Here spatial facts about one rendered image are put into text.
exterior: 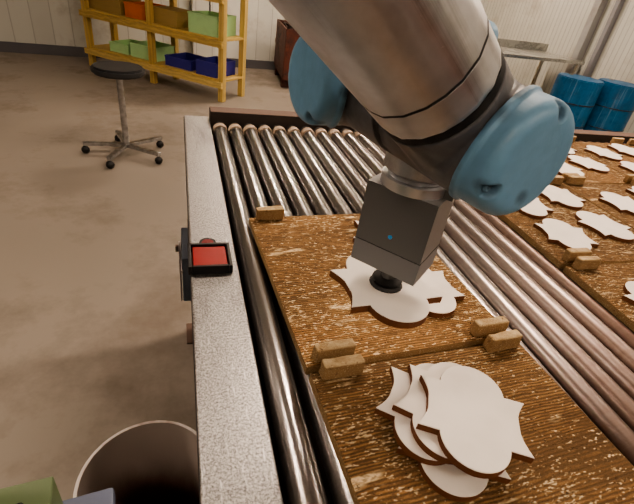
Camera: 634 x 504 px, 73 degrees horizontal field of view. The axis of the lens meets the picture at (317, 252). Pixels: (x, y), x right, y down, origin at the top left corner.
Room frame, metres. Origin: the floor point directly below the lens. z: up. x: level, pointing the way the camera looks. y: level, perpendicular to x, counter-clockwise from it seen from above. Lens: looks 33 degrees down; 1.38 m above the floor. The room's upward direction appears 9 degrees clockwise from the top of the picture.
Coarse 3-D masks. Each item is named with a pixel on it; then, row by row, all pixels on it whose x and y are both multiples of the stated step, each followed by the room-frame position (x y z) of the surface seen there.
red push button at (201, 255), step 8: (192, 248) 0.64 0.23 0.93; (200, 248) 0.65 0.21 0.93; (208, 248) 0.65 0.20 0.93; (216, 248) 0.66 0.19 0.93; (224, 248) 0.66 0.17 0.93; (192, 256) 0.62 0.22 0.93; (200, 256) 0.62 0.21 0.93; (208, 256) 0.63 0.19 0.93; (216, 256) 0.63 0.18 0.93; (224, 256) 0.63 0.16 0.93; (200, 264) 0.60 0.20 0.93; (208, 264) 0.60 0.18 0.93
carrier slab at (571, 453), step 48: (336, 384) 0.38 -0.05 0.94; (384, 384) 0.39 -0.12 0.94; (528, 384) 0.44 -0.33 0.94; (336, 432) 0.31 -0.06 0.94; (384, 432) 0.32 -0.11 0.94; (528, 432) 0.36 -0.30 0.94; (576, 432) 0.37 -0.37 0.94; (384, 480) 0.26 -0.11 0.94; (528, 480) 0.29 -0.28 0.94; (576, 480) 0.30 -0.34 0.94; (624, 480) 0.31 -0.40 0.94
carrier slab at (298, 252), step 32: (256, 224) 0.75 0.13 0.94; (288, 224) 0.78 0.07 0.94; (320, 224) 0.80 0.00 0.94; (352, 224) 0.82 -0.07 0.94; (288, 256) 0.66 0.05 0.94; (320, 256) 0.68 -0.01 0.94; (288, 288) 0.56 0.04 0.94; (320, 288) 0.58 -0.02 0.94; (288, 320) 0.49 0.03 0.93; (320, 320) 0.50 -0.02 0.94; (352, 320) 0.51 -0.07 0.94; (448, 320) 0.55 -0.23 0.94; (384, 352) 0.45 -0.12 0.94; (416, 352) 0.47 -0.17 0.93
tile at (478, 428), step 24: (432, 384) 0.37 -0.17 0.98; (456, 384) 0.37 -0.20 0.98; (480, 384) 0.38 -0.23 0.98; (432, 408) 0.33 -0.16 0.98; (456, 408) 0.34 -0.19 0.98; (480, 408) 0.34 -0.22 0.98; (504, 408) 0.35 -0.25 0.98; (432, 432) 0.31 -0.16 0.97; (456, 432) 0.30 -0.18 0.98; (480, 432) 0.31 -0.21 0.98; (504, 432) 0.31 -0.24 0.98; (456, 456) 0.28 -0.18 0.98; (480, 456) 0.28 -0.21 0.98; (504, 456) 0.28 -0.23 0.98; (528, 456) 0.29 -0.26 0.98
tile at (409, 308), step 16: (336, 272) 0.45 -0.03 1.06; (352, 272) 0.46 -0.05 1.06; (368, 272) 0.47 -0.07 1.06; (352, 288) 0.43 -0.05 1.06; (368, 288) 0.43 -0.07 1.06; (416, 288) 0.45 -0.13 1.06; (352, 304) 0.39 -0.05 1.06; (368, 304) 0.40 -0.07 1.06; (384, 304) 0.40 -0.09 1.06; (400, 304) 0.41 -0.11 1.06; (416, 304) 0.41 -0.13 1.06; (384, 320) 0.38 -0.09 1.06; (400, 320) 0.38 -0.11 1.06; (416, 320) 0.38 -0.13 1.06
